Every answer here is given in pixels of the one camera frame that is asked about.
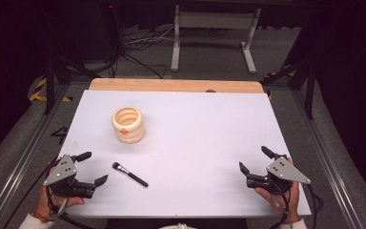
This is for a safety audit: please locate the bundle of floor cables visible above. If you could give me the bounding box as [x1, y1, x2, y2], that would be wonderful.
[85, 24, 175, 80]

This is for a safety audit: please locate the aluminium rail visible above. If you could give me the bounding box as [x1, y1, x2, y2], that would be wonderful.
[289, 89, 365, 229]
[0, 83, 71, 229]

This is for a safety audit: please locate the black tripod stand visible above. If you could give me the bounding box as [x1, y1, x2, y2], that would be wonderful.
[259, 56, 316, 120]
[43, 52, 103, 116]

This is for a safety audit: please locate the cream ribbed ceramic holder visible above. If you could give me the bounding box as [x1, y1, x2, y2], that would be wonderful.
[111, 106, 147, 144]

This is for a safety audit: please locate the black power strip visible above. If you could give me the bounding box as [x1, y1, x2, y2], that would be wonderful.
[102, 1, 122, 60]

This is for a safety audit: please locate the black makeup brush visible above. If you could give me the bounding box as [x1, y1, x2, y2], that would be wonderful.
[112, 161, 150, 188]

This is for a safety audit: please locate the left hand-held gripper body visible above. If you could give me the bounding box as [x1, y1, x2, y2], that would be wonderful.
[42, 154, 97, 199]

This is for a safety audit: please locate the white metal stand frame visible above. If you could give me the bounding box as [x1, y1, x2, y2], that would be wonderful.
[170, 4, 262, 74]

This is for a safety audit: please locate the person's white clothing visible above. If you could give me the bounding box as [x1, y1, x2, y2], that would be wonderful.
[158, 222, 198, 229]

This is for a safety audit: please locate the hand-held gripper cable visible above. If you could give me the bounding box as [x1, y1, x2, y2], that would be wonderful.
[303, 183, 324, 222]
[45, 185, 92, 229]

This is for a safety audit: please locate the right hand-held gripper cable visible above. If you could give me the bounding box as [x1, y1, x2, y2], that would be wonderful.
[303, 183, 324, 222]

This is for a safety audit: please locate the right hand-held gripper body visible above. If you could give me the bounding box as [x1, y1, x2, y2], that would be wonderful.
[246, 156, 312, 195]

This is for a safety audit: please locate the person's right hand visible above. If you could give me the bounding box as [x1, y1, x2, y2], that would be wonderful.
[254, 180, 301, 224]

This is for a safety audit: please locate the left hand-held gripper cable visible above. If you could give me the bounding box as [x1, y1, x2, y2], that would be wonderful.
[45, 185, 92, 229]

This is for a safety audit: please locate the yellow black floor tape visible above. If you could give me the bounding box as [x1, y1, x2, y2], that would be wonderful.
[28, 77, 74, 103]

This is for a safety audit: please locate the orange bracelet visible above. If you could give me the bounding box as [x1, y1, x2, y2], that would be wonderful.
[30, 211, 48, 223]

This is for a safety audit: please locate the person's left hand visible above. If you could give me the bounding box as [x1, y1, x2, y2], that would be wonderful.
[32, 185, 86, 222]

